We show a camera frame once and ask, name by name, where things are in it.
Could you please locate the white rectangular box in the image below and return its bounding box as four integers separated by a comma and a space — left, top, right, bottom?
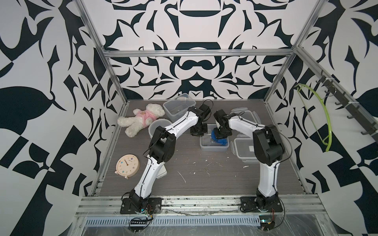
156, 165, 167, 179

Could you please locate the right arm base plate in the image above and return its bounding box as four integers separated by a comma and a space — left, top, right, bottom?
240, 195, 284, 213

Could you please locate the clear lunch box lid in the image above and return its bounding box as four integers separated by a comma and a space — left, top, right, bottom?
230, 107, 262, 129
230, 134, 258, 164

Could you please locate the aluminium frame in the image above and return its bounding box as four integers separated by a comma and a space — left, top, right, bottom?
80, 1, 378, 236

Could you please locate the pink round alarm clock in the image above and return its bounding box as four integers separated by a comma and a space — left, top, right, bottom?
115, 154, 140, 179

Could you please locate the green clothes hanger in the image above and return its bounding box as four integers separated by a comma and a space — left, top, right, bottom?
294, 83, 333, 152

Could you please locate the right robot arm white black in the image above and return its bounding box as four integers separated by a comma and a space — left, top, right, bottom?
214, 110, 285, 199

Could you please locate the round clear container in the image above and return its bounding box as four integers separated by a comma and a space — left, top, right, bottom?
148, 119, 172, 138

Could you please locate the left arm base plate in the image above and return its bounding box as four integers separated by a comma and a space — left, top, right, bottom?
120, 198, 162, 214

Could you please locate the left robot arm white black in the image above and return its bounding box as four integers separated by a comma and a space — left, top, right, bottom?
128, 103, 211, 212

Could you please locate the clear rectangular lunch box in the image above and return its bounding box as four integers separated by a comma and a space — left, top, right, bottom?
199, 124, 229, 152
163, 93, 196, 123

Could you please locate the blue cleaning cloth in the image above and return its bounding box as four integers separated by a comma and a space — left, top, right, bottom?
211, 129, 228, 146

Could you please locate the black wall hook rack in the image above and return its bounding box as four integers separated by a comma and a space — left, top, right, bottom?
317, 70, 378, 143

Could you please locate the white teddy bear pink shirt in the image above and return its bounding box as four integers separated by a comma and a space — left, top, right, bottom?
117, 103, 165, 138

